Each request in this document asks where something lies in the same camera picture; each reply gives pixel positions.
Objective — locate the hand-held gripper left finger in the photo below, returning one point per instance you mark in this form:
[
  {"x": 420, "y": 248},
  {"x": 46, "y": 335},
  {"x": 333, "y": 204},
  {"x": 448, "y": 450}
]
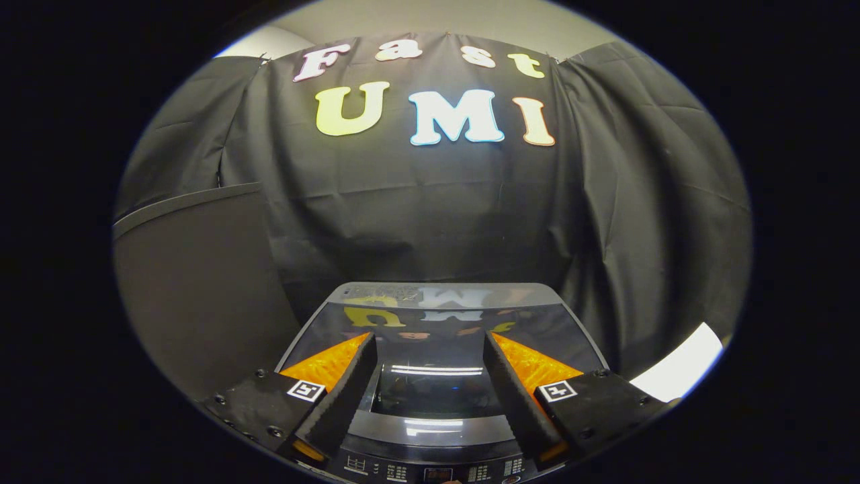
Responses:
[{"x": 342, "y": 396}]

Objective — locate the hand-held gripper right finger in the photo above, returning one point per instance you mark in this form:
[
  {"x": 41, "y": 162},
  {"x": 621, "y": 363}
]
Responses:
[{"x": 514, "y": 396}]

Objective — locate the grey top-load washing machine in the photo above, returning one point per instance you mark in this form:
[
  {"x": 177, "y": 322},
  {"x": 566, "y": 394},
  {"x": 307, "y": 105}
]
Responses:
[{"x": 430, "y": 467}]

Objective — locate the grey cabinet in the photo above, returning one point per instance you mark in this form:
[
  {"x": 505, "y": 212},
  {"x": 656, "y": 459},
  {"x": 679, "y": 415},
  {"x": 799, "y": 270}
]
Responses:
[{"x": 201, "y": 289}]

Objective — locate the black backdrop cloth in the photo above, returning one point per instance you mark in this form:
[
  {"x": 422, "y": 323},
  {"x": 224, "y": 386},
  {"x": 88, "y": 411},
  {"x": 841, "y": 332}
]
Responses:
[{"x": 403, "y": 222}]

